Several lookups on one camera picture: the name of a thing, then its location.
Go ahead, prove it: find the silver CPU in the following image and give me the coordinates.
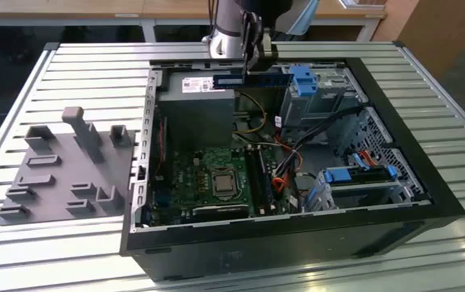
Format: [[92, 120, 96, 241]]
[[215, 175, 236, 192]]

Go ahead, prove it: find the dark RAM stick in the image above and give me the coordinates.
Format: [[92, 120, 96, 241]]
[[256, 147, 276, 212]]

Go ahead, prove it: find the green motherboard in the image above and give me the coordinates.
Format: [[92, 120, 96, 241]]
[[151, 145, 299, 228]]

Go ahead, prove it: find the grey metal disk bay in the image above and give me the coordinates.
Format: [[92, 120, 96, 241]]
[[304, 170, 428, 214]]

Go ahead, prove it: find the black RAM slot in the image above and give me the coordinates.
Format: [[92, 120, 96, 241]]
[[244, 145, 264, 217]]

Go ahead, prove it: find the black cable bundle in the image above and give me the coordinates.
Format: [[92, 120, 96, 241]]
[[275, 106, 365, 177]]

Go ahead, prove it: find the black open PC case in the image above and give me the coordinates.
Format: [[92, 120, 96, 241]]
[[119, 57, 465, 282]]

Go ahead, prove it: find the wooden desk white frame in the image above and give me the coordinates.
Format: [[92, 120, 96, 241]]
[[0, 0, 388, 43]]

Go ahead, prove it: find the wooden cabinet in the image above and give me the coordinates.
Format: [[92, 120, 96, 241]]
[[372, 0, 465, 78]]

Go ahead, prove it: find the grey metal drive cage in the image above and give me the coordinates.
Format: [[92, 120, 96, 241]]
[[280, 68, 369, 128]]

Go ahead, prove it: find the blue plastic drive latch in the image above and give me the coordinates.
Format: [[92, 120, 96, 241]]
[[291, 66, 319, 97]]

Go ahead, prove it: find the hard disk in blue carrier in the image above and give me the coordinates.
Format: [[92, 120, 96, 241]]
[[322, 165, 399, 186]]

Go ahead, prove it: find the yellow wire bundle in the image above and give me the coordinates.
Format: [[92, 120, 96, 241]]
[[234, 92, 268, 134]]

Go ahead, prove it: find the grey power supply unit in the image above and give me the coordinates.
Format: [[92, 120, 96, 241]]
[[158, 72, 238, 150]]

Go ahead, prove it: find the red and black fan wire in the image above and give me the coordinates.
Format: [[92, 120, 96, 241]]
[[155, 120, 167, 180]]

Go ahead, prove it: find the metal CPU socket cover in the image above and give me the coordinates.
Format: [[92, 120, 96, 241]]
[[210, 167, 244, 201]]

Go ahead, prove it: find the blue RAM stick white label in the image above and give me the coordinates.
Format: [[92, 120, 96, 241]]
[[214, 74, 290, 89]]

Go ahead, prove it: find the grey plastic parts rack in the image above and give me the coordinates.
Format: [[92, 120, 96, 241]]
[[0, 106, 140, 226]]

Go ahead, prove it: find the orange wire coil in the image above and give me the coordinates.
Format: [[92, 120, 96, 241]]
[[271, 176, 294, 195]]

